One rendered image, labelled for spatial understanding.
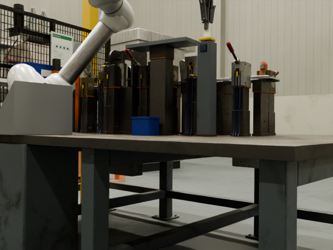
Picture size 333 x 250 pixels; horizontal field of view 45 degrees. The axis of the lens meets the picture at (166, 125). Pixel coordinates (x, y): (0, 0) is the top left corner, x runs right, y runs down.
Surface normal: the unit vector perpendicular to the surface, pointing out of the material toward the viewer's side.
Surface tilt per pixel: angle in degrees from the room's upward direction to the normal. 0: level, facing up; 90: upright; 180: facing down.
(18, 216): 90
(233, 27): 90
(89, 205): 90
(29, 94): 90
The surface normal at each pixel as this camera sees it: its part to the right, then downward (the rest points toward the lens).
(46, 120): 0.76, 0.00
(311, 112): -0.65, -0.01
